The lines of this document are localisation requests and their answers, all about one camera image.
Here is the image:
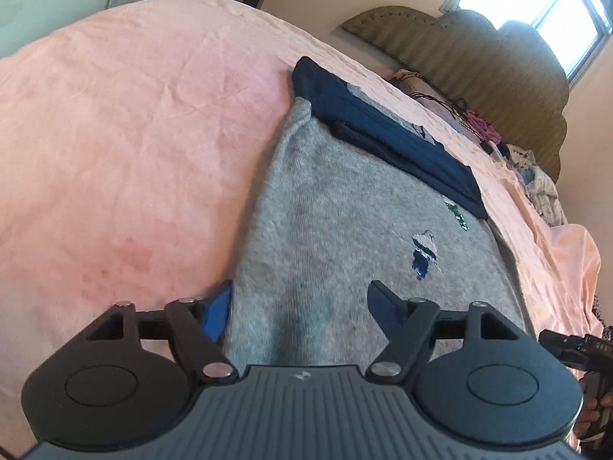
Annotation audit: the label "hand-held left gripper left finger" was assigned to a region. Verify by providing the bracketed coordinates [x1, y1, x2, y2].
[86, 280, 239, 385]

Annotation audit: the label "bright window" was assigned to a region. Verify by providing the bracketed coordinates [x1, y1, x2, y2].
[441, 0, 613, 83]

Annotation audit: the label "pink bed sheet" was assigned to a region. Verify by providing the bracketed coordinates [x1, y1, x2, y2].
[0, 0, 605, 460]

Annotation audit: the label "olive padded headboard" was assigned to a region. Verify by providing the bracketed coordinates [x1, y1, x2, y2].
[341, 6, 570, 184]

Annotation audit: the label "dark patterned cloth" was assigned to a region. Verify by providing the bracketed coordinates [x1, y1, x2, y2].
[590, 291, 613, 342]

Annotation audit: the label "grey and navy knit sweater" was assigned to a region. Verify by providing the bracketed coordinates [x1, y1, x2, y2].
[225, 56, 535, 368]

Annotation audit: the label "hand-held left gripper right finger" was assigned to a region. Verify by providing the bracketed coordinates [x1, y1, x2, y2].
[365, 280, 526, 384]

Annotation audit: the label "person's right hand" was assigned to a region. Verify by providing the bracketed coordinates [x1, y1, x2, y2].
[576, 375, 613, 442]

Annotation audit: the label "beige embroidered cloth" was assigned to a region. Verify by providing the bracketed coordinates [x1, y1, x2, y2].
[385, 69, 434, 99]

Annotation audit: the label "white patterned crumpled clothes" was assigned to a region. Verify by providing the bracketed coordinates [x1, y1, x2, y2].
[498, 146, 572, 227]

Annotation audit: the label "pink crumpled garment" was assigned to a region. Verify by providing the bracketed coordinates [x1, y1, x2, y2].
[464, 109, 500, 142]

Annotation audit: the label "frosted glass wardrobe door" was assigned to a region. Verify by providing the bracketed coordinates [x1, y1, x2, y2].
[0, 0, 204, 61]

